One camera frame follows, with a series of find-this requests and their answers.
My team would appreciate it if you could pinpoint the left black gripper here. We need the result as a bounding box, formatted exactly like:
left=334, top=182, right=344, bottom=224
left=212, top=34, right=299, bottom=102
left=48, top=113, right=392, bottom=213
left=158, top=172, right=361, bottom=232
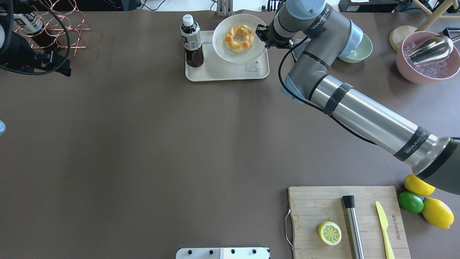
left=0, top=0, right=40, bottom=72

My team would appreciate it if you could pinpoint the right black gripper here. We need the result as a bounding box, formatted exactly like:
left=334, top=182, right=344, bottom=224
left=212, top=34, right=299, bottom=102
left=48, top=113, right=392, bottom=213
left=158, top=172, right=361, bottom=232
left=255, top=24, right=295, bottom=49

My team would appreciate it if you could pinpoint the white round plate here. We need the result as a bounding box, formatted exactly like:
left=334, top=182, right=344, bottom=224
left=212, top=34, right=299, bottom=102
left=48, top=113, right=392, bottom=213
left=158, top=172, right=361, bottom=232
left=212, top=14, right=266, bottom=64

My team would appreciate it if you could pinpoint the glazed twisted donut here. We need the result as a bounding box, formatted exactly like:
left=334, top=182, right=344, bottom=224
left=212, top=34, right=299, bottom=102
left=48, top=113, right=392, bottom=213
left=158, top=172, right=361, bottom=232
left=224, top=24, right=254, bottom=53

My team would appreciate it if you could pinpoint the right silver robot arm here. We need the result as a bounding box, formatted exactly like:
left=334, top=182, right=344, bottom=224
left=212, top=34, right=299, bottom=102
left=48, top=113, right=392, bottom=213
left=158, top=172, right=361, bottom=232
left=255, top=0, right=460, bottom=195

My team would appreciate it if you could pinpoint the cream rabbit tray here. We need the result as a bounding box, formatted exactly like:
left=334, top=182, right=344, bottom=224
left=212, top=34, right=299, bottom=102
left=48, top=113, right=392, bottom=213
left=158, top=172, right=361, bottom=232
left=185, top=31, right=270, bottom=82

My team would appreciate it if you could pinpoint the dark tea bottle on tray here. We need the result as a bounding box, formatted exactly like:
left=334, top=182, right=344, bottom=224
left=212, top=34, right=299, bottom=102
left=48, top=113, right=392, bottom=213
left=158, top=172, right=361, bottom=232
left=180, top=14, right=205, bottom=68

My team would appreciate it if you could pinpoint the tea bottle in rack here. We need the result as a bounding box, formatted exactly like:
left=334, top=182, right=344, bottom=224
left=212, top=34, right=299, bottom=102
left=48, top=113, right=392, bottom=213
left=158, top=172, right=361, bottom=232
left=14, top=12, right=59, bottom=51

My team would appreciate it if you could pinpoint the grey folded cloth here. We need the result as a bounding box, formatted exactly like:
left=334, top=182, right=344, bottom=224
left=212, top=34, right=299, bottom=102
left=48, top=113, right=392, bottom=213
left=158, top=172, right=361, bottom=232
left=291, top=38, right=311, bottom=63

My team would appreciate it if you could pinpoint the mint green bowl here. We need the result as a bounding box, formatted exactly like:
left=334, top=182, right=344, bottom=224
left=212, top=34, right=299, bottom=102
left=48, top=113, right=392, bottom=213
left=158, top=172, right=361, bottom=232
left=338, top=34, right=373, bottom=63

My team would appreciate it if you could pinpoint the round wooden stand base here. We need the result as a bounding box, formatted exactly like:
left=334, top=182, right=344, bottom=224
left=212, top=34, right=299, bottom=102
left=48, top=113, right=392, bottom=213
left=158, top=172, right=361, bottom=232
left=389, top=25, right=417, bottom=52

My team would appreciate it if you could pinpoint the steel ice scoop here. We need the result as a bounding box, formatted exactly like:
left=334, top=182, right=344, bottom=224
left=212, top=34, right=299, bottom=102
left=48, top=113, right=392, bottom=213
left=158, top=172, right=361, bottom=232
left=407, top=35, right=454, bottom=67

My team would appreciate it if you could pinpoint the wooden cutting board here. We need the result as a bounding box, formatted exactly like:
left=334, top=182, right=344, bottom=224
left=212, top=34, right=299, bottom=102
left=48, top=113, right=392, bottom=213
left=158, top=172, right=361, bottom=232
left=289, top=186, right=411, bottom=259

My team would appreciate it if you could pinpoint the pink ice bowl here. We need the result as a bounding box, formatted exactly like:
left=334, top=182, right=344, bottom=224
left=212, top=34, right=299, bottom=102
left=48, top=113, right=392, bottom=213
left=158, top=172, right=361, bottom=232
left=396, top=31, right=459, bottom=84

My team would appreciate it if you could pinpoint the half lemon slice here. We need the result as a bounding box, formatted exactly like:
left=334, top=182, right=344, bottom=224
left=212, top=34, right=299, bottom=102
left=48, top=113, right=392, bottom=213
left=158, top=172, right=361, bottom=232
left=318, top=221, right=342, bottom=246

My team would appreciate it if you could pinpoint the yellow lemon far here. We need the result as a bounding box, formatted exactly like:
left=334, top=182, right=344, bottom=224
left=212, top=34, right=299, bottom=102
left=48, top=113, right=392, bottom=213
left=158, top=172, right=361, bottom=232
left=404, top=174, right=436, bottom=196

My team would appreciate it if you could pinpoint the yellow lemon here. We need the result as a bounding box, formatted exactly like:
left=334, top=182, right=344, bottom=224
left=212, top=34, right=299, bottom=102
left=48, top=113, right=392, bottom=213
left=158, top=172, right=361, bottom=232
left=422, top=198, right=455, bottom=230
left=404, top=174, right=436, bottom=196

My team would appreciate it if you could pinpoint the steel cylindrical muddler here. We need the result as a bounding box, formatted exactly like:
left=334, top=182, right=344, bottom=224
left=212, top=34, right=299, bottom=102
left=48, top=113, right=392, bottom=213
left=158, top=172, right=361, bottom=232
left=342, top=195, right=365, bottom=259

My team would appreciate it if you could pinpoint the green lime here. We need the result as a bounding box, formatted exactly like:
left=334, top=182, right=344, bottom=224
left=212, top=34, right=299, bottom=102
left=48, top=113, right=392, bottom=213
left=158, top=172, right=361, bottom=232
left=398, top=191, right=424, bottom=214

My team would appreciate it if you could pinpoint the yellow plastic knife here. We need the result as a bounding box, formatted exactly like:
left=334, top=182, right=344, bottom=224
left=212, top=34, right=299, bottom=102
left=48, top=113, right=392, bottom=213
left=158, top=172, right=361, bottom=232
left=375, top=201, right=395, bottom=259

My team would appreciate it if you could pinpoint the yellow lemon near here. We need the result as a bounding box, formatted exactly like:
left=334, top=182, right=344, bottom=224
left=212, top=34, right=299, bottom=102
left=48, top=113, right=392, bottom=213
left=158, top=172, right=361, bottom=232
left=422, top=198, right=455, bottom=230

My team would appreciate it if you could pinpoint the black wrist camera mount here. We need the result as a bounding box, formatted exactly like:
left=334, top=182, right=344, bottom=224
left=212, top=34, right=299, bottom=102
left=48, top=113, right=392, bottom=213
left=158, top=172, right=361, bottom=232
left=34, top=51, right=71, bottom=77

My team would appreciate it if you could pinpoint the copper wire bottle rack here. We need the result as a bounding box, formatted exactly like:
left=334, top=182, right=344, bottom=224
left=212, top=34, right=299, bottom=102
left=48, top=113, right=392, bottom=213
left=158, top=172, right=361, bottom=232
left=13, top=0, right=92, bottom=56

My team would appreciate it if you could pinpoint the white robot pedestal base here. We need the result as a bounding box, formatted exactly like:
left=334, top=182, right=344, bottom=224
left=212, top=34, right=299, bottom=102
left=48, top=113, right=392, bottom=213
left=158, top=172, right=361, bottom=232
left=175, top=246, right=271, bottom=259

